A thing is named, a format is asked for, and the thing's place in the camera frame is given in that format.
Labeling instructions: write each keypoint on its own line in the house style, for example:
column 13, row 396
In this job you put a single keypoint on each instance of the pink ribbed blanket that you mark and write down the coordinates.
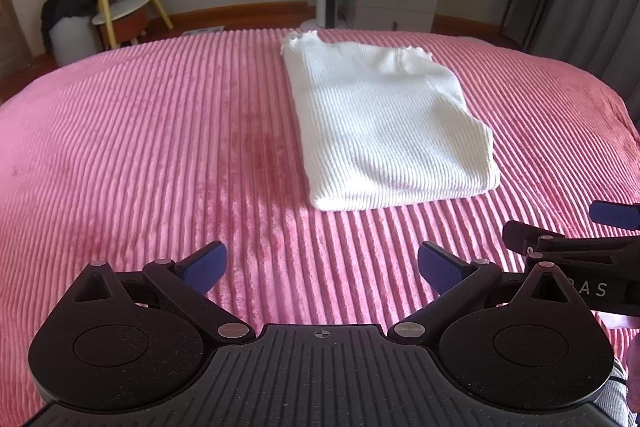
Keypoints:
column 150, row 147

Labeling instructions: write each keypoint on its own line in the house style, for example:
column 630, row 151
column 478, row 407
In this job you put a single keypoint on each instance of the round white-topped stool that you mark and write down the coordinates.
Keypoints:
column 125, row 14

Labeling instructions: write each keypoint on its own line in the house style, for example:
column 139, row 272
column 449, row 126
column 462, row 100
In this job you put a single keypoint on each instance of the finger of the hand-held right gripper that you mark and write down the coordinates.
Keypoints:
column 575, row 244
column 615, row 213

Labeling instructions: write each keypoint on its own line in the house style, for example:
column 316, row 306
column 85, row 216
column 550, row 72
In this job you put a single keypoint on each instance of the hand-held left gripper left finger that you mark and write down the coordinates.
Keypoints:
column 205, row 268

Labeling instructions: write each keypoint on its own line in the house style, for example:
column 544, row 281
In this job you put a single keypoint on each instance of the white ribbed knit top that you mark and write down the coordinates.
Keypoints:
column 385, row 127

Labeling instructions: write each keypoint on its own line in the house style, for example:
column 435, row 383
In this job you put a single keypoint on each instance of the person's right forearm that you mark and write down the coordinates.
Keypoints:
column 622, row 387

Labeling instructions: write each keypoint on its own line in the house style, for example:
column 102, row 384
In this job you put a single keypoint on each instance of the white waste bin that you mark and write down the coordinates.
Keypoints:
column 75, row 39

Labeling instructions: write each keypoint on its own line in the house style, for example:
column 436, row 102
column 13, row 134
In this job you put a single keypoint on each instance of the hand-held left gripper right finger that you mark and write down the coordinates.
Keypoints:
column 440, row 268

